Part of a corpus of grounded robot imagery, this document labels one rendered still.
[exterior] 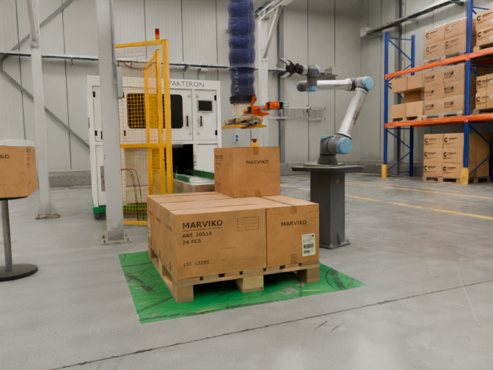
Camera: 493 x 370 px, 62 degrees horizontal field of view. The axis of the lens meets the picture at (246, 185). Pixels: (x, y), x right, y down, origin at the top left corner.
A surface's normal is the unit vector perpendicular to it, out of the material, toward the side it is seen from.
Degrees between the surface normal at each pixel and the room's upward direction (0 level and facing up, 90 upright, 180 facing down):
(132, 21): 90
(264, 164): 90
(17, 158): 90
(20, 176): 90
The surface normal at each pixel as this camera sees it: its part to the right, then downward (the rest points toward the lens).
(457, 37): -0.92, 0.05
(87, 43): 0.39, 0.07
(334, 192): 0.68, 0.05
